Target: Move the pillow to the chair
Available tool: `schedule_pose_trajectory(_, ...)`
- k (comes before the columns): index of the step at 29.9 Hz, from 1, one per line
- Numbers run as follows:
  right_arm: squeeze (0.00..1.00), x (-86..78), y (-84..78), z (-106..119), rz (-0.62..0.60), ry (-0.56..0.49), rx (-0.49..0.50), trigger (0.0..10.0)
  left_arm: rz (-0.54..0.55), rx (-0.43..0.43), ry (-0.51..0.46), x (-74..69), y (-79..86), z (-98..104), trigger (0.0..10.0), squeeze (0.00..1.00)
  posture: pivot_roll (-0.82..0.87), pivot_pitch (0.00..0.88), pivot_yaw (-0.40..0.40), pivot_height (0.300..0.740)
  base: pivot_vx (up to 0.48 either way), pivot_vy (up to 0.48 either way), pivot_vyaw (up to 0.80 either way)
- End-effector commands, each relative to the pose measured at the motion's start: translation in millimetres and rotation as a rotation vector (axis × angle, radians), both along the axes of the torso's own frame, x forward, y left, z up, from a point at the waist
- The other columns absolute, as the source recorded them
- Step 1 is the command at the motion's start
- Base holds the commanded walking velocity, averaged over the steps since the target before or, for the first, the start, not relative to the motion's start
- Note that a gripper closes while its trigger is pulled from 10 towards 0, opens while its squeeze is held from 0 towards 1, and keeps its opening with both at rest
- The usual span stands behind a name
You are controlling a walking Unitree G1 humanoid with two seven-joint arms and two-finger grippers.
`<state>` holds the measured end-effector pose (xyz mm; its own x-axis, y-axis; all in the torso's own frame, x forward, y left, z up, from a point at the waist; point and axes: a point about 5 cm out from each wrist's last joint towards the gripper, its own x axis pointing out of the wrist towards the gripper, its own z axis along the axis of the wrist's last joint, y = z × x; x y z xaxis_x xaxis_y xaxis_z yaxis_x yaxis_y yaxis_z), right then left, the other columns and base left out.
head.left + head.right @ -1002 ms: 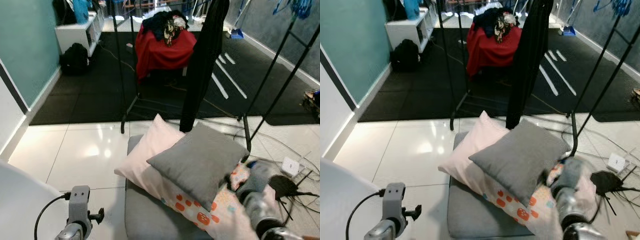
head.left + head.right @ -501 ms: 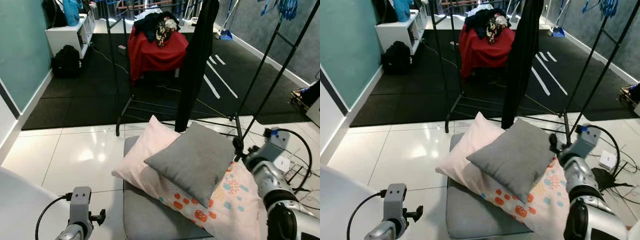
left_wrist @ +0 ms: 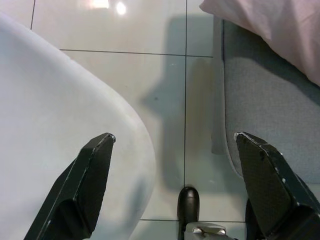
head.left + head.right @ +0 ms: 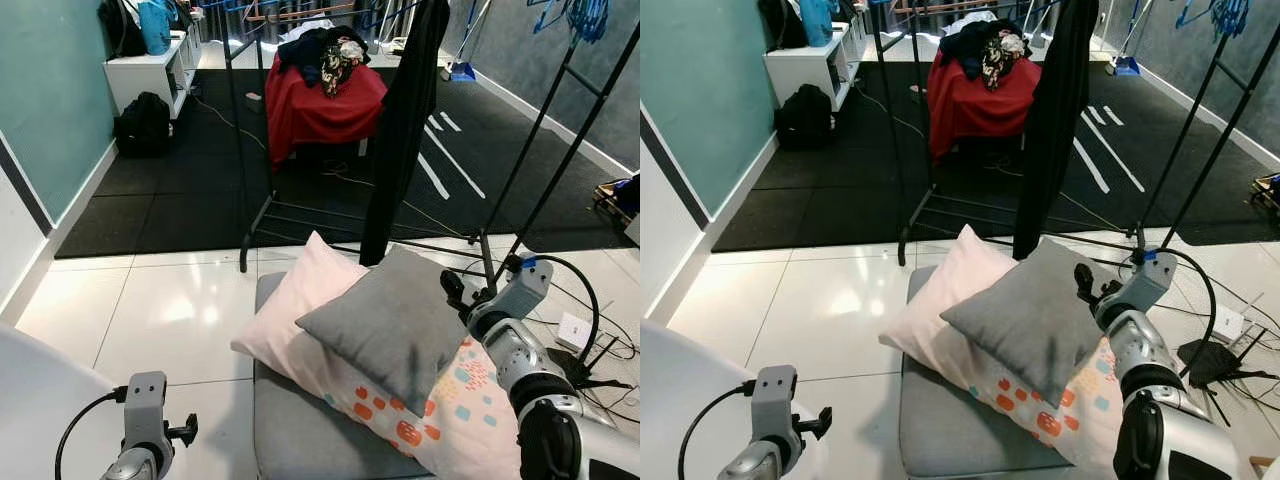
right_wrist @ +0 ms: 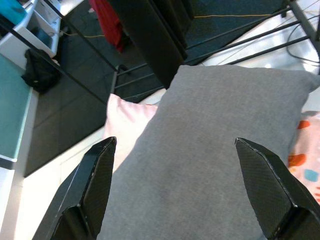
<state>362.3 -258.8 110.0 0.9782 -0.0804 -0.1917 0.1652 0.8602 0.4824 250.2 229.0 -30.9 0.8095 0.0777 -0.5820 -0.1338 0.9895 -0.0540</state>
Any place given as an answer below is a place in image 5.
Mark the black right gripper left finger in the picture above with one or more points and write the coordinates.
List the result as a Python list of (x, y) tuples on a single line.
[(92, 190)]

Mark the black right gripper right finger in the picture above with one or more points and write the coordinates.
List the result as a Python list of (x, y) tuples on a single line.
[(272, 190)]

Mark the pale pink pillow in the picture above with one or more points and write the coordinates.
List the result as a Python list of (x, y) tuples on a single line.
[(122, 120)]

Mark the grey pillow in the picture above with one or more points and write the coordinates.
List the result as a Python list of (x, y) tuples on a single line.
[(200, 150)]

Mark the black crumpled cloth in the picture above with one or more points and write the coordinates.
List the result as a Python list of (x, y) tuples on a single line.
[(40, 71)]

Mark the red cloth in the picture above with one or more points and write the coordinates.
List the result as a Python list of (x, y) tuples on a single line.
[(110, 22)]

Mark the white shelf unit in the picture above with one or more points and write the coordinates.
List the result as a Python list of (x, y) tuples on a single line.
[(37, 27)]

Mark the teal box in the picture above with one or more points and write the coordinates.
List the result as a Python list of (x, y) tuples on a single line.
[(11, 10)]

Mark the black metal bed frame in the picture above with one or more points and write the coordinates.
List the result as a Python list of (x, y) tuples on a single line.
[(155, 40)]

